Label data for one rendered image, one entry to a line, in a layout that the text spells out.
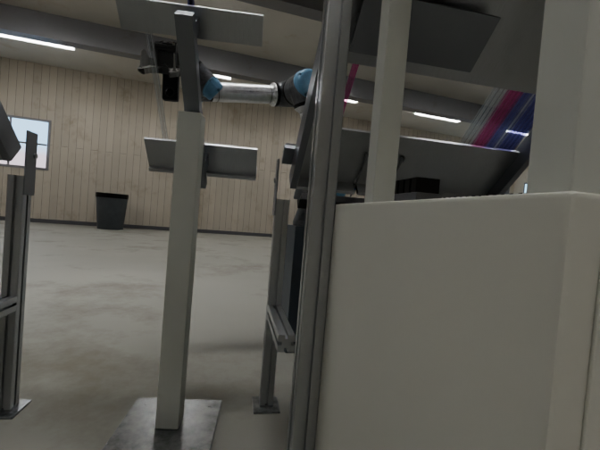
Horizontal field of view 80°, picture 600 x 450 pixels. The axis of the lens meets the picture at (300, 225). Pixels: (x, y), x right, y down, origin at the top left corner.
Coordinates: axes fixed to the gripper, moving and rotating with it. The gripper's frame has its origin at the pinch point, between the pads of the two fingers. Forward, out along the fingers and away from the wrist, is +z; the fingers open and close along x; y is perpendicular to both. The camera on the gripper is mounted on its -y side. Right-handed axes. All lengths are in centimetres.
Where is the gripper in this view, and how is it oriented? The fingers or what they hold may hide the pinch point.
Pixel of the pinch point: (155, 74)
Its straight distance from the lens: 110.3
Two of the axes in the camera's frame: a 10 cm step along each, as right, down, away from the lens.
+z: 0.4, 4.9, -8.7
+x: 9.9, 0.8, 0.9
